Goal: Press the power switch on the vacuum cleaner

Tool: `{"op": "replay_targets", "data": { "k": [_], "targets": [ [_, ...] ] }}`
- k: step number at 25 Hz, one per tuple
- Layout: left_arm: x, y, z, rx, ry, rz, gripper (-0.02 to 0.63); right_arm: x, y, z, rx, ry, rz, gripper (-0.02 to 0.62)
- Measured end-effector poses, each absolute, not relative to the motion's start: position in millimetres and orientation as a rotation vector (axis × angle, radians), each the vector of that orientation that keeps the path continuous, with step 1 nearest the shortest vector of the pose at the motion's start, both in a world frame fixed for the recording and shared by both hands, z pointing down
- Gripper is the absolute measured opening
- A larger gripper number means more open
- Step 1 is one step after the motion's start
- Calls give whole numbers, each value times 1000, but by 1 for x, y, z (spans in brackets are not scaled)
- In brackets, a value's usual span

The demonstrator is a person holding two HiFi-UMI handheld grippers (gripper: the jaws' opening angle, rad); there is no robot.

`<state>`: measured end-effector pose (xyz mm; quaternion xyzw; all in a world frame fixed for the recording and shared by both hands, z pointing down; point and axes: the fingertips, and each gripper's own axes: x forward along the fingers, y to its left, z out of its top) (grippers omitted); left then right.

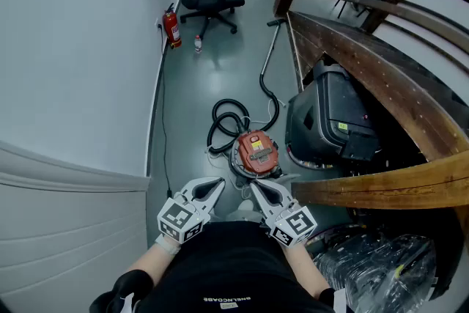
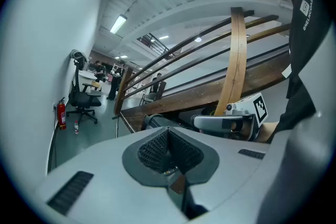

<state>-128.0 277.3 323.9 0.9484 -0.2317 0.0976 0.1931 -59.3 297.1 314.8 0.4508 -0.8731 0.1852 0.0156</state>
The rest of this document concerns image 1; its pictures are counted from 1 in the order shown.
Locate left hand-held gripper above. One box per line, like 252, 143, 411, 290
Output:
157, 176, 226, 245

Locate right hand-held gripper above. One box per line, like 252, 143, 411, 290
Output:
250, 180, 318, 248

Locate red vacuum cleaner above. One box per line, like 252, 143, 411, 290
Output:
227, 130, 284, 180

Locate person's right forearm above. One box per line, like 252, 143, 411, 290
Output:
281, 240, 331, 301

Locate person's left forearm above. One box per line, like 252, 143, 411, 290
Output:
127, 243, 177, 287

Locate thin silver metal rod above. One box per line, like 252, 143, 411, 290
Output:
262, 18, 287, 76

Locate person's grey trousers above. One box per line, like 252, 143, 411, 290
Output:
224, 199, 265, 224

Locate white wristband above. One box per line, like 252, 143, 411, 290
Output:
155, 233, 181, 256

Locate person's black shirt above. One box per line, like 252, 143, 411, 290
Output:
89, 221, 350, 313

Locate black floor cleaning machine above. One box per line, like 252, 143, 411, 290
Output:
284, 59, 380, 170

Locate plastic wrapped equipment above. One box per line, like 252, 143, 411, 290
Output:
312, 233, 439, 313

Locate red fire extinguisher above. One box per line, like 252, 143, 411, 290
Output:
162, 2, 183, 50

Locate wooden staircase railing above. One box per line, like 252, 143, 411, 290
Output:
273, 0, 469, 210

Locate black vacuum hose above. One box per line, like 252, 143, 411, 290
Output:
207, 62, 281, 155

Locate black cable with adapter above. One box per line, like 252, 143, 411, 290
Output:
156, 22, 174, 198

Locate grey shoulder strap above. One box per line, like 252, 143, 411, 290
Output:
331, 287, 347, 313

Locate dark metal frame chair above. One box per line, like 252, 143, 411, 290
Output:
333, 0, 383, 20

